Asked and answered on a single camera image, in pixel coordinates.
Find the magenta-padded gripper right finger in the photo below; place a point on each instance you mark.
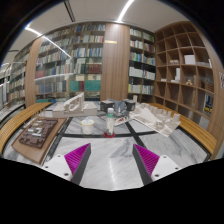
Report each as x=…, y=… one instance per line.
x=146, y=158

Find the clear green-labelled drink bottle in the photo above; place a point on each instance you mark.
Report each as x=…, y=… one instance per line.
x=110, y=123

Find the white columned building model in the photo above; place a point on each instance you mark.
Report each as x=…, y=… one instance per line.
x=75, y=106

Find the flat round red coaster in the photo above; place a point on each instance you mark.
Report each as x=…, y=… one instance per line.
x=106, y=135

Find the dark grey building model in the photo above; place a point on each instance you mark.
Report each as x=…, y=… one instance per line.
x=118, y=105

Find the wooden cubby shelf unit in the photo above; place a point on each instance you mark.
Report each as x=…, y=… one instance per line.
x=186, y=73

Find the distant side bookshelf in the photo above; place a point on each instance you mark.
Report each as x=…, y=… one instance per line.
x=13, y=86

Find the brown model on wooden board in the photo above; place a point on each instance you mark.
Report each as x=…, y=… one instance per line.
x=38, y=133

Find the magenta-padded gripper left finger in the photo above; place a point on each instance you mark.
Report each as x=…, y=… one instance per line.
x=78, y=158

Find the small flat white model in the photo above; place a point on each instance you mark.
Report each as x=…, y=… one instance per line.
x=123, y=119

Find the white angular architectural model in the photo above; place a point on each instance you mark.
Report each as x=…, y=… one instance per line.
x=156, y=120

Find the narrow wall bookshelf with books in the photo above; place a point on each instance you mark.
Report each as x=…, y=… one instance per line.
x=141, y=66

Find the white ceiling light strip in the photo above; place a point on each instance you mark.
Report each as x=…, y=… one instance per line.
x=125, y=10

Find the white spoon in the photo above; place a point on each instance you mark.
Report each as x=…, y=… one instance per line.
x=87, y=118

